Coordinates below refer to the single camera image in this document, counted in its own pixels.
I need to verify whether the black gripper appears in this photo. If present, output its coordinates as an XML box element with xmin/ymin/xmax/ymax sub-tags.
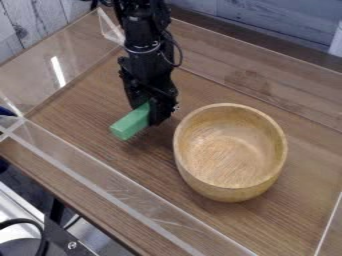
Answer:
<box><xmin>117</xmin><ymin>48</ymin><xmax>177</xmax><ymax>126</ymax></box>

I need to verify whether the clear acrylic front wall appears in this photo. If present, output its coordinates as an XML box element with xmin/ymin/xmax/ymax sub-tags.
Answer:
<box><xmin>0</xmin><ymin>99</ymin><xmax>256</xmax><ymax>256</ymax></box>

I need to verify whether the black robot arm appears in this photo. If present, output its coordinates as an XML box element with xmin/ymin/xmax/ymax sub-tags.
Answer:
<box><xmin>90</xmin><ymin>0</ymin><xmax>183</xmax><ymax>126</ymax></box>

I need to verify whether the brown wooden bowl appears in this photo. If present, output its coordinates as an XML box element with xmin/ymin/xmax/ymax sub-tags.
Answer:
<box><xmin>172</xmin><ymin>103</ymin><xmax>288</xmax><ymax>202</ymax></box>

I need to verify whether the clear acrylic corner bracket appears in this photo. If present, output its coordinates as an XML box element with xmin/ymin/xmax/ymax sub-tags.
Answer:
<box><xmin>97</xmin><ymin>8</ymin><xmax>125</xmax><ymax>46</ymax></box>

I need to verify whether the black metal bracket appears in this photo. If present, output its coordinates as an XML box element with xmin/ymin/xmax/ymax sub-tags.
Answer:
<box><xmin>42</xmin><ymin>219</ymin><xmax>98</xmax><ymax>256</ymax></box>

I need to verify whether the green rectangular block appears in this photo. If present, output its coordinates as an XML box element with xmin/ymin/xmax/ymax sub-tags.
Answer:
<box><xmin>109</xmin><ymin>102</ymin><xmax>149</xmax><ymax>140</ymax></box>

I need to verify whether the black cable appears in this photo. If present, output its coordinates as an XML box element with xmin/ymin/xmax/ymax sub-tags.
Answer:
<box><xmin>0</xmin><ymin>218</ymin><xmax>48</xmax><ymax>256</ymax></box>

